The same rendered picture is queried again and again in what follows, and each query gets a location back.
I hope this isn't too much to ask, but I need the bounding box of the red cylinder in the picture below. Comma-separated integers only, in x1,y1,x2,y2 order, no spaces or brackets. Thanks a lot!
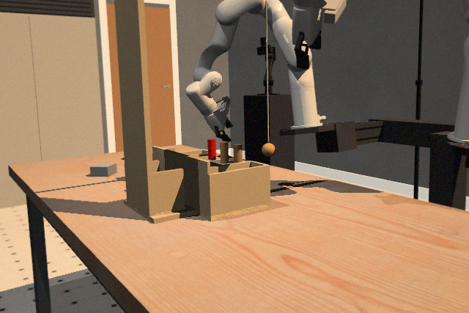
207,139,216,160

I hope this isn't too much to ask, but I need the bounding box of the brown cylinder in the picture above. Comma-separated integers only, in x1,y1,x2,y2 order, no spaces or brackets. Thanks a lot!
233,144,243,163
220,141,229,163

